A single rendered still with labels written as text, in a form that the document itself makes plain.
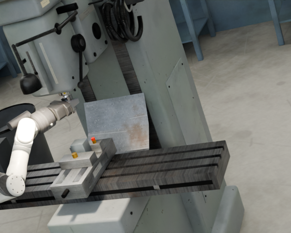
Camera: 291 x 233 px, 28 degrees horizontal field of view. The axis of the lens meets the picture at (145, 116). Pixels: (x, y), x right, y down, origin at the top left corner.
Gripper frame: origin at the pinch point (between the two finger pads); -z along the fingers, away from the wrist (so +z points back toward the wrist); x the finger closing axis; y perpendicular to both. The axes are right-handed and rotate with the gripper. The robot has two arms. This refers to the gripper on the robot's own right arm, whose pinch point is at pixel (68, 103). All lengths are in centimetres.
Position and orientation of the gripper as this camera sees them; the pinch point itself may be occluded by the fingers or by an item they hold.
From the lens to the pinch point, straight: 236.7
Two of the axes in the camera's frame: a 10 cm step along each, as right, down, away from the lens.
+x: -7.0, -0.8, 7.1
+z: -6.5, 4.9, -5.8
